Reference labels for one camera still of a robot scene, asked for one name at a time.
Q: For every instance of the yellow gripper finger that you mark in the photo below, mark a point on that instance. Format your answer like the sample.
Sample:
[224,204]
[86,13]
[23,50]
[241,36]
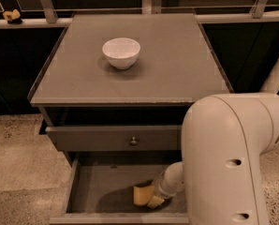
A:
[155,201]

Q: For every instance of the yellow sponge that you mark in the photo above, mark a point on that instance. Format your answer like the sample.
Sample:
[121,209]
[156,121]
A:
[142,195]

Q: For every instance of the small yellow object on ledge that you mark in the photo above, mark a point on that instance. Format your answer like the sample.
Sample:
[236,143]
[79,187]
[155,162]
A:
[12,16]

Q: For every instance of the grey drawer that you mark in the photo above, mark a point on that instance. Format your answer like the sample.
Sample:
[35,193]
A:
[100,190]
[115,138]

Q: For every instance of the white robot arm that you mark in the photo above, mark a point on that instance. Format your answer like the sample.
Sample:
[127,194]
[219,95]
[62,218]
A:
[222,139]

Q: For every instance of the grey drawer cabinet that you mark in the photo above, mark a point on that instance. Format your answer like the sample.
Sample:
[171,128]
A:
[175,68]

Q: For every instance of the white ceramic bowl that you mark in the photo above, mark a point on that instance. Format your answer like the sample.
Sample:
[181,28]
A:
[121,52]

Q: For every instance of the brass top drawer knob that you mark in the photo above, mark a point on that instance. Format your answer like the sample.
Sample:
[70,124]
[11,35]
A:
[133,141]

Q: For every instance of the metal window railing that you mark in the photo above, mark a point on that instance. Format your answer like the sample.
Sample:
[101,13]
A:
[206,11]

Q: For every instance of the grey top drawer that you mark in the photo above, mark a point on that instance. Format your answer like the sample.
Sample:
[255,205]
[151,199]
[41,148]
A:
[115,138]

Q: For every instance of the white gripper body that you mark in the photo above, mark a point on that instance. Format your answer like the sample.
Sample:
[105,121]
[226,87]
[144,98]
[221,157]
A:
[159,186]

